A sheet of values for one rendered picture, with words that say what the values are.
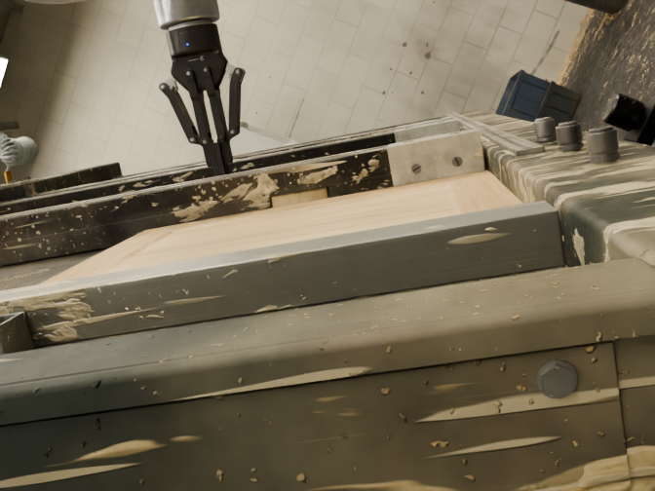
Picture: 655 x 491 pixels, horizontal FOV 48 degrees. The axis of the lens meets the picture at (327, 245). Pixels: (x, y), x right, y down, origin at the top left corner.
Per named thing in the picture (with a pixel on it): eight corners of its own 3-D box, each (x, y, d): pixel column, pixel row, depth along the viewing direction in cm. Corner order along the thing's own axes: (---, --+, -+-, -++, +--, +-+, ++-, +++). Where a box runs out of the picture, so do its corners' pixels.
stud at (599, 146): (624, 162, 60) (620, 125, 60) (593, 167, 61) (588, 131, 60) (616, 159, 63) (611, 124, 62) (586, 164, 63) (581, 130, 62)
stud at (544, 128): (558, 141, 87) (556, 116, 86) (537, 145, 87) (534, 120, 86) (555, 140, 89) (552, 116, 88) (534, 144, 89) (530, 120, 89)
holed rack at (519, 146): (545, 151, 79) (544, 145, 79) (517, 156, 80) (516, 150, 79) (454, 114, 240) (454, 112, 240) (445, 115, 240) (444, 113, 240)
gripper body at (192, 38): (225, 23, 110) (238, 86, 112) (171, 34, 111) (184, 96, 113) (211, 18, 103) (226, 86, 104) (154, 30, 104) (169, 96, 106)
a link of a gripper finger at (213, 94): (206, 67, 110) (214, 65, 110) (223, 141, 112) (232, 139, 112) (198, 66, 106) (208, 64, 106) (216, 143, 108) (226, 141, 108)
